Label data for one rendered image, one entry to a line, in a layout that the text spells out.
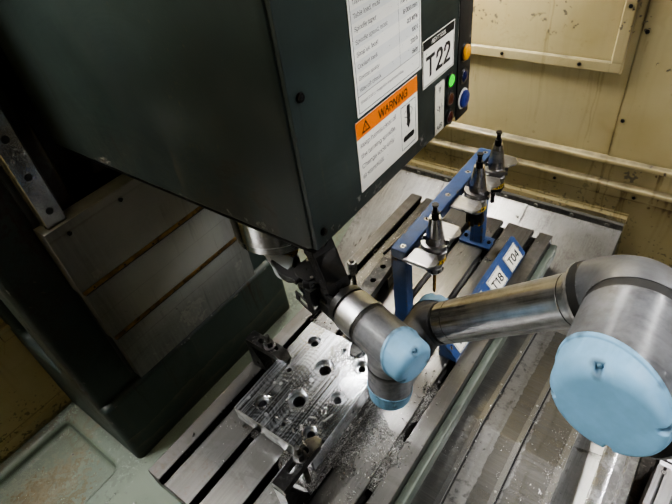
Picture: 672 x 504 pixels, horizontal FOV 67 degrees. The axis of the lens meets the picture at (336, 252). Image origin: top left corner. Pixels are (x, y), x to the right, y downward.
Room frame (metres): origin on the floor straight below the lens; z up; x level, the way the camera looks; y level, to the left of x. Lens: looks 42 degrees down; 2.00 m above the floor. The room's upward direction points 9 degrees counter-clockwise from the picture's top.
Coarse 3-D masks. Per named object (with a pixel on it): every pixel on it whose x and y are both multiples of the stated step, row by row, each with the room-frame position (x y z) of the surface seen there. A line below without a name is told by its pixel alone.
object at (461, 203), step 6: (456, 198) 1.00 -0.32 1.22; (462, 198) 1.00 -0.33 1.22; (468, 198) 0.99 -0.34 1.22; (450, 204) 0.98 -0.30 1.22; (456, 204) 0.98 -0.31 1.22; (462, 204) 0.97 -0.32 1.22; (468, 204) 0.97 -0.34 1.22; (474, 204) 0.96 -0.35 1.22; (480, 204) 0.96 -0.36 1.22; (462, 210) 0.95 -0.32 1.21; (468, 210) 0.95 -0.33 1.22; (474, 210) 0.94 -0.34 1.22
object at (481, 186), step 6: (474, 168) 1.01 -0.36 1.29; (480, 168) 1.00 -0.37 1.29; (474, 174) 1.00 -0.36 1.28; (480, 174) 1.00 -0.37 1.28; (474, 180) 1.00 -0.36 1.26; (480, 180) 1.00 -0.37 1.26; (474, 186) 1.00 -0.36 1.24; (480, 186) 0.99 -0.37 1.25; (486, 186) 1.00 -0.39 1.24; (474, 192) 0.99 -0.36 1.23; (480, 192) 0.99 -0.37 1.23
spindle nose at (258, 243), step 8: (232, 224) 0.69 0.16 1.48; (240, 224) 0.67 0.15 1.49; (240, 232) 0.67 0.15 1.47; (248, 232) 0.66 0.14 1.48; (256, 232) 0.65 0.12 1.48; (240, 240) 0.68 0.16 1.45; (248, 240) 0.66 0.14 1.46; (256, 240) 0.65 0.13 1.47; (264, 240) 0.65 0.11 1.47; (272, 240) 0.65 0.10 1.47; (280, 240) 0.65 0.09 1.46; (248, 248) 0.67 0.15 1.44; (256, 248) 0.66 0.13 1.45; (264, 248) 0.65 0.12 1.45; (272, 248) 0.65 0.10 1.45; (280, 248) 0.65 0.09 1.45; (288, 248) 0.65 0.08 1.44; (296, 248) 0.66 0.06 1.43
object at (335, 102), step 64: (0, 0) 0.87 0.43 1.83; (64, 0) 0.74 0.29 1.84; (128, 0) 0.64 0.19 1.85; (192, 0) 0.57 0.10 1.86; (256, 0) 0.51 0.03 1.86; (320, 0) 0.55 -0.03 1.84; (448, 0) 0.76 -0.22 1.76; (64, 64) 0.80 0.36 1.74; (128, 64) 0.68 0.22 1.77; (192, 64) 0.59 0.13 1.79; (256, 64) 0.52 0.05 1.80; (320, 64) 0.54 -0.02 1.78; (64, 128) 0.88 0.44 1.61; (128, 128) 0.73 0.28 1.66; (192, 128) 0.62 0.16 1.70; (256, 128) 0.53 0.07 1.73; (320, 128) 0.53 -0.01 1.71; (192, 192) 0.65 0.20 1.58; (256, 192) 0.55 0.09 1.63; (320, 192) 0.52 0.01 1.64
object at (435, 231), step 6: (432, 222) 0.84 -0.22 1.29; (438, 222) 0.84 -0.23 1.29; (432, 228) 0.84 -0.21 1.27; (438, 228) 0.83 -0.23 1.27; (426, 234) 0.85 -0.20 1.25; (432, 234) 0.83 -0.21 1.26; (438, 234) 0.83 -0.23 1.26; (426, 240) 0.84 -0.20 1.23; (432, 240) 0.83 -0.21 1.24; (438, 240) 0.83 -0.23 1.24; (444, 240) 0.84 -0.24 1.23; (432, 246) 0.83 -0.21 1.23; (438, 246) 0.83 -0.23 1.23
